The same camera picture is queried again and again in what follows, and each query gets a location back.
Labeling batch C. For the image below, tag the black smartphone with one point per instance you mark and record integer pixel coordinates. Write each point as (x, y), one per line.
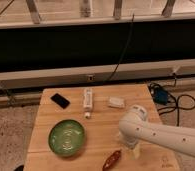
(60, 100)

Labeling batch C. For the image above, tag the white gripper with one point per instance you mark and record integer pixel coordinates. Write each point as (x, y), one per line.
(136, 151)

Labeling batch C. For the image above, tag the white tube with cap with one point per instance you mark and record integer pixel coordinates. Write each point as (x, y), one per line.
(88, 102)

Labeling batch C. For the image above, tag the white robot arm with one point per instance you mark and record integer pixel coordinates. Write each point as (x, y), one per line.
(134, 126)

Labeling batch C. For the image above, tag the green ceramic bowl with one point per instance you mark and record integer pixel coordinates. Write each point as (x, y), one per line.
(66, 138)

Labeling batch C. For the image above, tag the blue power adapter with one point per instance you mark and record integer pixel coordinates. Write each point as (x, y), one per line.
(161, 97)

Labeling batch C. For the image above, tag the red chili pepper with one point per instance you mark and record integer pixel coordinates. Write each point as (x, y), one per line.
(111, 160)

